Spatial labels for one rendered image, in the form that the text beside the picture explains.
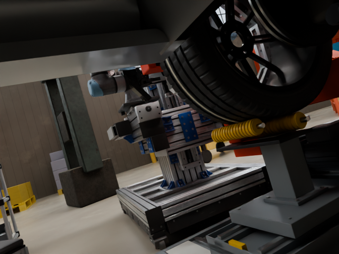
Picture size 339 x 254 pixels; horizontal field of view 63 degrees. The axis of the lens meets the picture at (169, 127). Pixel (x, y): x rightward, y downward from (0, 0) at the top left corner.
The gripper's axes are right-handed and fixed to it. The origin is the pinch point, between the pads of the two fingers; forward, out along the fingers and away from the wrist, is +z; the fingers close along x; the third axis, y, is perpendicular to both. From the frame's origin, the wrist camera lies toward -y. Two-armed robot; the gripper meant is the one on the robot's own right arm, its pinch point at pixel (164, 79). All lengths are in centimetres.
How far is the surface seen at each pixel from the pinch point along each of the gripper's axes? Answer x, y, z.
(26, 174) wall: 703, -16, -103
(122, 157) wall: 674, -45, 145
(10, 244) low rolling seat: 12, -49, -79
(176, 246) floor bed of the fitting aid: 3, -75, -16
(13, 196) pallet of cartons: 515, -52, -126
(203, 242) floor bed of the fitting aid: -7, -75, -8
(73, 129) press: 271, 19, -14
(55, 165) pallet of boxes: 600, -15, -36
